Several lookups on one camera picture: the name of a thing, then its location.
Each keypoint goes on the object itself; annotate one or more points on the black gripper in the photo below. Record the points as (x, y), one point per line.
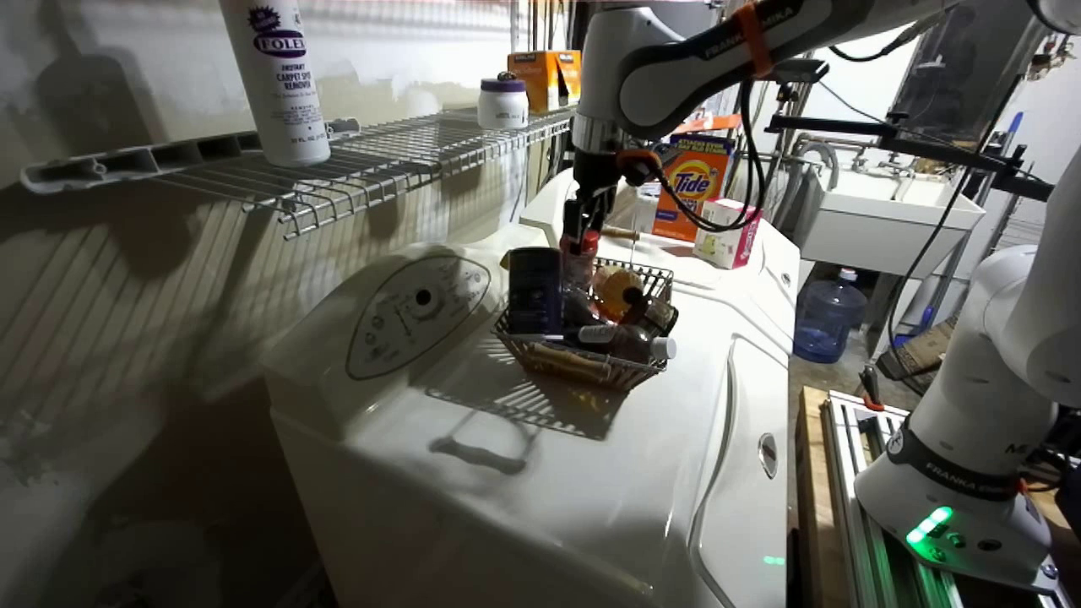
(596, 181)

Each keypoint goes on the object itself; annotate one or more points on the dark bottle white cap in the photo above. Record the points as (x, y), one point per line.
(613, 337)

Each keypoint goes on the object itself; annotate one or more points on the white spray bottle blue label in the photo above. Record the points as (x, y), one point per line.
(280, 102)

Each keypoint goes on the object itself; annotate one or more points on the dark blue salt canister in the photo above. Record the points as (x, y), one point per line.
(533, 291)

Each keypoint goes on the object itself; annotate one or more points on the orange Tide detergent box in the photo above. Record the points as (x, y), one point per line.
(691, 190)

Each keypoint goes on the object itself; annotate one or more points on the pink and white box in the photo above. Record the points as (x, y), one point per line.
(732, 236)

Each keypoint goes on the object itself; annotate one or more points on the orange cardboard box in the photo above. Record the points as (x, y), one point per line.
(539, 78)
(566, 74)

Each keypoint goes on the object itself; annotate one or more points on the blue water jug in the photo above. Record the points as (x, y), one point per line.
(829, 322)

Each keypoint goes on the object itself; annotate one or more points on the black metal boom bar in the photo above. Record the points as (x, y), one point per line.
(856, 125)

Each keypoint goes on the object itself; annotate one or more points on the white utility sink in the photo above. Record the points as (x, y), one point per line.
(888, 224)

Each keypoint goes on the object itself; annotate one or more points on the white washing machine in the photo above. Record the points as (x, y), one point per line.
(450, 509)

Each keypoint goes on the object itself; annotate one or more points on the wooden robot platform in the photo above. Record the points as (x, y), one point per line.
(811, 509)

